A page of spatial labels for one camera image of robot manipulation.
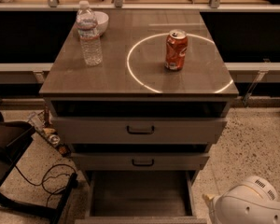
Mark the grey drawer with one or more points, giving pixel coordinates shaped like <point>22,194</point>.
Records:
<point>138,122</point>
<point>139,157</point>
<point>140,197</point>

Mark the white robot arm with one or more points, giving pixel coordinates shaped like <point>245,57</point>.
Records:
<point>253,201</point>

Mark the grey drawer cabinet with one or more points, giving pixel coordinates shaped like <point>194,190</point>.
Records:
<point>133,67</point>

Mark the orange soda can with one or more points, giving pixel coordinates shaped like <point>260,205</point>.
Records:
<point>176,48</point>

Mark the white bowl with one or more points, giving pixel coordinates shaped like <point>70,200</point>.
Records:
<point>102,20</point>

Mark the clear plastic water bottle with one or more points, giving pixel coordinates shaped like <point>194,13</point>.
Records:
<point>87,27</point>

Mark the power strip on floor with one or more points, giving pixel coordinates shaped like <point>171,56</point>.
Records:
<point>43,126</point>

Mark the black chair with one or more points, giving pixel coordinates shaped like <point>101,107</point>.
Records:
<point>15,138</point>

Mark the metal shelf bracket right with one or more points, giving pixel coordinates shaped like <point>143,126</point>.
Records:
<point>262,70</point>

